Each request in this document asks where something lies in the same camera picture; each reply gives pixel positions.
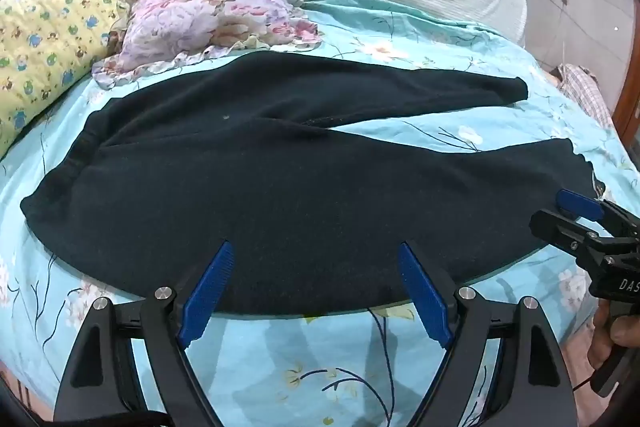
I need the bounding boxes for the pink floral ruffled pillow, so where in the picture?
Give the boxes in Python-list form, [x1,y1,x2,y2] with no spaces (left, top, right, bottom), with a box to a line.
[92,0,323,90]

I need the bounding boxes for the wooden door frame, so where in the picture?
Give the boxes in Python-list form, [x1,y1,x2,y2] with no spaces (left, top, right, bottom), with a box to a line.
[612,89,640,150]

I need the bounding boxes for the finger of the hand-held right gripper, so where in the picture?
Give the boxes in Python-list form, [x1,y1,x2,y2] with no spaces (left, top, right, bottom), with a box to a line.
[556,188,640,239]
[529,208,608,265]

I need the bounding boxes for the plaid cloth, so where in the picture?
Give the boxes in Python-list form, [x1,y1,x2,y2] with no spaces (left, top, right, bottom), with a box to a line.
[550,63,616,132]

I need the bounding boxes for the turquoise floral bedsheet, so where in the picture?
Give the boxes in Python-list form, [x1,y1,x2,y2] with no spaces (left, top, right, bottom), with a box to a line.
[0,0,638,427]

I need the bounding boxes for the person's right hand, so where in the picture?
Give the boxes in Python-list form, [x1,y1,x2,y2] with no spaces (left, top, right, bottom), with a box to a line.
[587,302,640,374]

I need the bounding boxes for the yellow printed pillow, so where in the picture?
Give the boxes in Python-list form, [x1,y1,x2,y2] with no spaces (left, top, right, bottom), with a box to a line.
[0,0,133,158]

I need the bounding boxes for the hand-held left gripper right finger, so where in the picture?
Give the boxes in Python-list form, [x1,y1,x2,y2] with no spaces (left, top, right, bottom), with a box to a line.
[397,242,586,427]

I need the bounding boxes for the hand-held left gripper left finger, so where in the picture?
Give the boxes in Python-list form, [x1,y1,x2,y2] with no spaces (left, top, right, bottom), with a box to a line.
[54,240,236,427]

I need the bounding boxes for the black pants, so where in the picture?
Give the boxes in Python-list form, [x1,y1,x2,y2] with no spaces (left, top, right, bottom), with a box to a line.
[20,54,607,315]

